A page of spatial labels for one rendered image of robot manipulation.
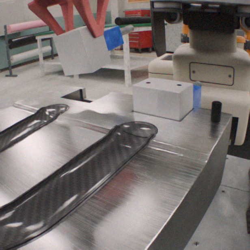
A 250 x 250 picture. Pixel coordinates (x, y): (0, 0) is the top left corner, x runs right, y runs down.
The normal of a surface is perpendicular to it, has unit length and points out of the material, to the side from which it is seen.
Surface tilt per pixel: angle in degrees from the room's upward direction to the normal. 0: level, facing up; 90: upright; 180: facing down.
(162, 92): 90
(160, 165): 2
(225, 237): 0
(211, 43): 98
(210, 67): 98
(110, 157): 3
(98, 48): 82
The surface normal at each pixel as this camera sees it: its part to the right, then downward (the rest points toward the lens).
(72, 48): -0.55, 0.52
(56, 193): 0.04, -0.84
